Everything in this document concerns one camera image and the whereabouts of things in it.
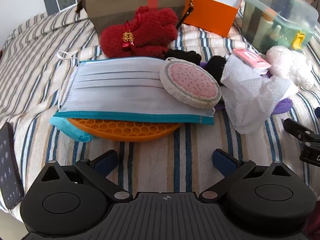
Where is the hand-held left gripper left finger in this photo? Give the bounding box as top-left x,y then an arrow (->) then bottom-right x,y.
41,149 -> 132,203

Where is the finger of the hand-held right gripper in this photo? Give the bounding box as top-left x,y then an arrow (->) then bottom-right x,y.
284,118 -> 320,142

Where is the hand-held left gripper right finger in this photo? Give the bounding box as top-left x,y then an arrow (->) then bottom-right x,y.
199,149 -> 288,204

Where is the purple soft cloth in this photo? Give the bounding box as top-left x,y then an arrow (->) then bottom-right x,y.
200,60 -> 293,115

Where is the orange silicone honeycomb mat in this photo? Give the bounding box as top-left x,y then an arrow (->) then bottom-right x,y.
67,117 -> 184,143

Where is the blue wet wipe pack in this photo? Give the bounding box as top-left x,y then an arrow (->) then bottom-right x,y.
49,117 -> 92,143

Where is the white textured wipe cloth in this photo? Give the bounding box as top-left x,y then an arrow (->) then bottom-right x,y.
220,55 -> 299,133

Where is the white plush toy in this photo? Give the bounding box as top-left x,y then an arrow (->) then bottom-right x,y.
265,45 -> 315,90

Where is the light blue face mask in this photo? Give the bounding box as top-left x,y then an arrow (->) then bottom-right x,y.
53,51 -> 217,126

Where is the red fluffy plush pouch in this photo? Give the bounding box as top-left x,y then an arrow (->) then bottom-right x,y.
100,5 -> 179,58

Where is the orange cardboard box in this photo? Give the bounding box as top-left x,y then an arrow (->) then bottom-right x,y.
117,0 -> 244,38

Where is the striped bed blanket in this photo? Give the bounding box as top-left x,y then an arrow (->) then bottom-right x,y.
0,0 -> 320,220

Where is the pink white small packet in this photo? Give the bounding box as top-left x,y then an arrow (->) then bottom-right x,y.
231,49 -> 272,75

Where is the black smartphone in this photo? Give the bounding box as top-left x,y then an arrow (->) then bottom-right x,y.
0,122 -> 25,210

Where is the clear plastic storage container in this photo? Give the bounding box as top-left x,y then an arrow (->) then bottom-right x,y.
241,0 -> 319,53

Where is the striped canvas zip pouch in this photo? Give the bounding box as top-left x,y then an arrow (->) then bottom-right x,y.
76,0 -> 194,37

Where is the white digital clock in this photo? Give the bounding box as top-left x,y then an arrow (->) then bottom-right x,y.
56,0 -> 75,12

